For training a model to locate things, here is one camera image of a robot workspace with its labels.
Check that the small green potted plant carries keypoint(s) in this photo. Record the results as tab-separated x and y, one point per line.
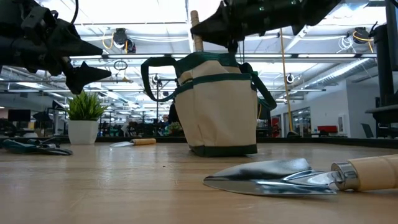
83	124

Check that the grey side table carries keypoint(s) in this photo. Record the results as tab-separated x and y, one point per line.
385	113

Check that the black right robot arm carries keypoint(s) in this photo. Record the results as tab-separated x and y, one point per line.
317	9

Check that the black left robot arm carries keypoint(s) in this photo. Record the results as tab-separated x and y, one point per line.
9	46

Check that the black aluminium table frame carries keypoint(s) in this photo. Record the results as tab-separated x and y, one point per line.
311	140

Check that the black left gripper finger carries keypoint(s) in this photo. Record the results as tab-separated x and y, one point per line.
84	76
71	40

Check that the red topped cabinet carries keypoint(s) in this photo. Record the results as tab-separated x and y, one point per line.
327	128

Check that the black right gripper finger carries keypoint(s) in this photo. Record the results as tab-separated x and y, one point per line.
220	28

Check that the cream green canvas gardening bag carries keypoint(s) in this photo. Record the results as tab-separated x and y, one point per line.
217	118

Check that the person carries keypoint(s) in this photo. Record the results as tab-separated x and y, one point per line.
165	118

